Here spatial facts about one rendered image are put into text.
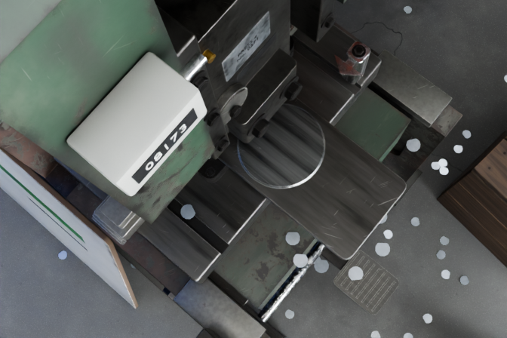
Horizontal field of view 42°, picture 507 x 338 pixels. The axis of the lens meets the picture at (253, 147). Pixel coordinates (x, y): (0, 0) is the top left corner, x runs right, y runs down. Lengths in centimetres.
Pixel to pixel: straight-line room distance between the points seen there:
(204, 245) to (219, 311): 12
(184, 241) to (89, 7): 71
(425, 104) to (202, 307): 49
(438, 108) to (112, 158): 81
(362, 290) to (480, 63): 72
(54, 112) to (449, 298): 146
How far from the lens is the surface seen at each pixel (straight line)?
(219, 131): 65
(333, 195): 91
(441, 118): 113
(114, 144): 36
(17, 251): 182
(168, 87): 37
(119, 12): 33
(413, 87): 112
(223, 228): 98
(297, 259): 103
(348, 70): 96
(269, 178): 91
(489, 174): 142
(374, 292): 153
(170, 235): 99
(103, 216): 99
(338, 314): 168
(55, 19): 30
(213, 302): 104
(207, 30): 56
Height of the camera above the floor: 167
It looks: 75 degrees down
